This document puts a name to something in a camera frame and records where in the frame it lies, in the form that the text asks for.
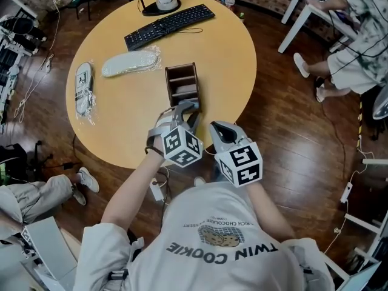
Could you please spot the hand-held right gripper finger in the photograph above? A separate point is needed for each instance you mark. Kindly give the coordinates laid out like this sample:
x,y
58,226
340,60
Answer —
x,y
232,129
216,135

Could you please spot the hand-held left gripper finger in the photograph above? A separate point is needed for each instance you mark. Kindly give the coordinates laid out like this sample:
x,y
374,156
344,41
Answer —
x,y
194,121
183,108

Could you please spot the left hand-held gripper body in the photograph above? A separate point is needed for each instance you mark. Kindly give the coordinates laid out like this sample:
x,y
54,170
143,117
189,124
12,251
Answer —
x,y
182,145

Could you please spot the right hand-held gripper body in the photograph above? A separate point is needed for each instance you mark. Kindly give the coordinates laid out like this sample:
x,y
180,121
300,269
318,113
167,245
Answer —
x,y
241,164

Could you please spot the person's right forearm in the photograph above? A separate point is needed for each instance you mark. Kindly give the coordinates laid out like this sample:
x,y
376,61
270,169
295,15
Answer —
x,y
266,208

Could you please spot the person's left forearm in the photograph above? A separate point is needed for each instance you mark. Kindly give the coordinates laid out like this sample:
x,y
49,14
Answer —
x,y
135,186

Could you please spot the person's left hand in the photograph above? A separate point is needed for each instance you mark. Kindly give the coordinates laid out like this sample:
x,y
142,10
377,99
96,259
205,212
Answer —
x,y
157,142

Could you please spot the brown wooden desk organizer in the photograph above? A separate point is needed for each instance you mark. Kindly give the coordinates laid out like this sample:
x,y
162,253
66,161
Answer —
x,y
182,83

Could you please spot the person's white shoe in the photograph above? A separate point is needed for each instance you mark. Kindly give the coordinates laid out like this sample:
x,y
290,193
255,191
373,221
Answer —
x,y
199,181

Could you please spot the white power strip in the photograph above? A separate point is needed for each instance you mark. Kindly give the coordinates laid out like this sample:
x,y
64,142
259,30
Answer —
x,y
346,192
157,189

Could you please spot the plain white wrapped slipper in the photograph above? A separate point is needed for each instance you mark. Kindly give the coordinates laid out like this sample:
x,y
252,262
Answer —
x,y
130,63

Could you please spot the black keyboard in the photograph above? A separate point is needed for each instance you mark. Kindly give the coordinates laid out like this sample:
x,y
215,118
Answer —
x,y
168,26

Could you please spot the person's white printed t-shirt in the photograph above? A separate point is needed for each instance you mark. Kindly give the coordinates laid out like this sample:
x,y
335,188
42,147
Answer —
x,y
218,253

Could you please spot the printed white wrapped slipper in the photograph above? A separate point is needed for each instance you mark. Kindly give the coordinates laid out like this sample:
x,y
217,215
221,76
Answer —
x,y
84,88

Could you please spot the black oval monitor base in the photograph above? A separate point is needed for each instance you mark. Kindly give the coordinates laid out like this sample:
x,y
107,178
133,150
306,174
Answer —
x,y
151,9

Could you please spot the green bottle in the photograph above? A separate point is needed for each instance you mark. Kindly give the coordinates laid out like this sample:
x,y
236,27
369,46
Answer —
x,y
241,16

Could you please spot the white tape roll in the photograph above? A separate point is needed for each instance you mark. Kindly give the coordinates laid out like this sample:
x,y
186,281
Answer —
x,y
166,0

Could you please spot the clear drink bottle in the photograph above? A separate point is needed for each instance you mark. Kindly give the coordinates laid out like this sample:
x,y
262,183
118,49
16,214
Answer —
x,y
229,2

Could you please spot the black office chair base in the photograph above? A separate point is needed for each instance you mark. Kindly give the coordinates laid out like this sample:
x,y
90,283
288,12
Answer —
x,y
45,159

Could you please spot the white side table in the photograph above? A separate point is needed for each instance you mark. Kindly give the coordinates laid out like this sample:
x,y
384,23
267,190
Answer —
x,y
303,8

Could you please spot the white floor fan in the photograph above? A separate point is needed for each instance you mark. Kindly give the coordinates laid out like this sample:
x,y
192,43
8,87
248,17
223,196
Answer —
x,y
381,103

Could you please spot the white panel furniture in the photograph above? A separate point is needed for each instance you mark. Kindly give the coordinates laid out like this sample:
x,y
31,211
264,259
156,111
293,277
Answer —
x,y
48,250

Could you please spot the white metal rack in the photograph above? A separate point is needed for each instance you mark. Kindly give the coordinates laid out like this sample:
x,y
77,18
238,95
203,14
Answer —
x,y
10,56

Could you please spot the white shelf frame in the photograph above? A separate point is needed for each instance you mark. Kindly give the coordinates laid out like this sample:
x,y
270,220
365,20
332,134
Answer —
x,y
369,223

